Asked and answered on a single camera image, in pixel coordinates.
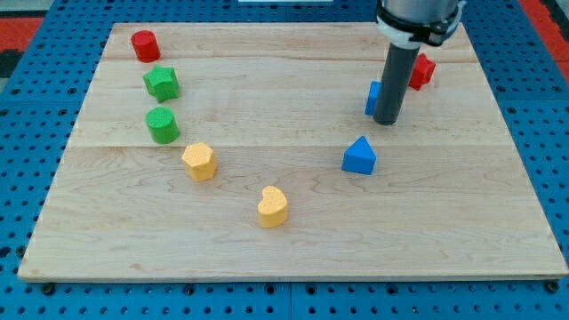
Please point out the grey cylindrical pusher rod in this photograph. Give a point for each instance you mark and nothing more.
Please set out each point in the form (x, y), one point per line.
(395, 78)

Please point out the blue cube block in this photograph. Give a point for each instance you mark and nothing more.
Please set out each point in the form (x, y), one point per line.
(373, 95)

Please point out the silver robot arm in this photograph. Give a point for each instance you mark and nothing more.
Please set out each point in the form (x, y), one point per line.
(408, 24)

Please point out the yellow heart block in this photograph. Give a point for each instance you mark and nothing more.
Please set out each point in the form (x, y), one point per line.
(273, 207)

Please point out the red star block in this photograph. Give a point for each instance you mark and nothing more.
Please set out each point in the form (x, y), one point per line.
(422, 73)

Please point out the blue triangle block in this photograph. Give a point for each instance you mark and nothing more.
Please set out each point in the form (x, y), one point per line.
(359, 157)

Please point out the light wooden board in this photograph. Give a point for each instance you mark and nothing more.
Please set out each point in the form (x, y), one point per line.
(279, 175)

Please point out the yellow hexagon block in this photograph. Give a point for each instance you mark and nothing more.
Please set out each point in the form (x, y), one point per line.
(199, 161)

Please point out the green star block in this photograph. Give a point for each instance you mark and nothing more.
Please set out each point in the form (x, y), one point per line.
(162, 83)

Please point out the green cylinder block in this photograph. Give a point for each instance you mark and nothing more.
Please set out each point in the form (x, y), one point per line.
(162, 125)

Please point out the red cylinder block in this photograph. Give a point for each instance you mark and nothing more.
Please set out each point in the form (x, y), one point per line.
(145, 46)

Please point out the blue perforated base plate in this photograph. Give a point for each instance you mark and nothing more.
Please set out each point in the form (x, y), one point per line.
(43, 94)

